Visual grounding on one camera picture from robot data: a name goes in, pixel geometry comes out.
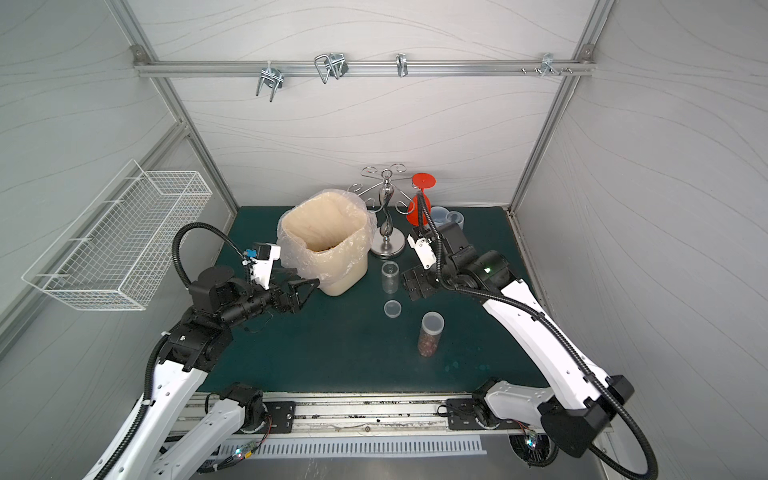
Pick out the jar with dried flowers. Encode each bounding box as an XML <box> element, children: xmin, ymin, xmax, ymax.
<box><xmin>381</xmin><ymin>261</ymin><xmax>400</xmax><ymax>294</ymax></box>

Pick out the clear plastic jar lid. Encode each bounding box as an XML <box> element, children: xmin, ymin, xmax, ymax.
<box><xmin>383</xmin><ymin>299</ymin><xmax>402</xmax><ymax>319</ymax></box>

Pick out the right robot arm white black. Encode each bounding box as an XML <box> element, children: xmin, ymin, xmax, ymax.
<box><xmin>404</xmin><ymin>193</ymin><xmax>659</xmax><ymax>479</ymax></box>

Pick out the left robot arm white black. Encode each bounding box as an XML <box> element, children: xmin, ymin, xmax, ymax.
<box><xmin>86</xmin><ymin>222</ymin><xmax>320</xmax><ymax>479</ymax></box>

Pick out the cream trash bin with bag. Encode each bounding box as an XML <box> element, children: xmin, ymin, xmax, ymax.
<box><xmin>277</xmin><ymin>189</ymin><xmax>376</xmax><ymax>297</ymax></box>

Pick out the chrome glass holder stand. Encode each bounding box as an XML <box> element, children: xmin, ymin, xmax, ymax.
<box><xmin>348</xmin><ymin>163</ymin><xmax>409</xmax><ymax>260</ymax></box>

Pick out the clear wine glass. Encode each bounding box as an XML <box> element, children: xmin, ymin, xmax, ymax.
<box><xmin>446</xmin><ymin>211</ymin><xmax>465</xmax><ymax>229</ymax></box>

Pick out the red plastic wine glass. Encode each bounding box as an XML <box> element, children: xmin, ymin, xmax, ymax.
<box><xmin>406</xmin><ymin>172</ymin><xmax>436</xmax><ymax>227</ymax></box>

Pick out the white vent strip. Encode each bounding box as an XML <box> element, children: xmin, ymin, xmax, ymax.
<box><xmin>248</xmin><ymin>435</ymin><xmax>487</xmax><ymax>460</ymax></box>

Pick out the metal hook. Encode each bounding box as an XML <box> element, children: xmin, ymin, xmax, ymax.
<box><xmin>313</xmin><ymin>53</ymin><xmax>349</xmax><ymax>84</ymax></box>
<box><xmin>255</xmin><ymin>64</ymin><xmax>284</xmax><ymax>102</ymax></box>
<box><xmin>395</xmin><ymin>53</ymin><xmax>408</xmax><ymax>78</ymax></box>

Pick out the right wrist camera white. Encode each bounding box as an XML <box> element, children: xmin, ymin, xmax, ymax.
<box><xmin>407</xmin><ymin>234</ymin><xmax>437</xmax><ymax>270</ymax></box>

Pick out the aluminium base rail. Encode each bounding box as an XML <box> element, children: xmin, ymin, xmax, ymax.
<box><xmin>173</xmin><ymin>392</ymin><xmax>613</xmax><ymax>436</ymax></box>

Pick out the white wire basket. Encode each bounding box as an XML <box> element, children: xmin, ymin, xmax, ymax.
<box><xmin>21</xmin><ymin>160</ymin><xmax>212</xmax><ymax>311</ymax></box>

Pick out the aluminium top rail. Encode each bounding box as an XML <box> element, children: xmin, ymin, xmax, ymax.
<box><xmin>134</xmin><ymin>57</ymin><xmax>597</xmax><ymax>78</ymax></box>

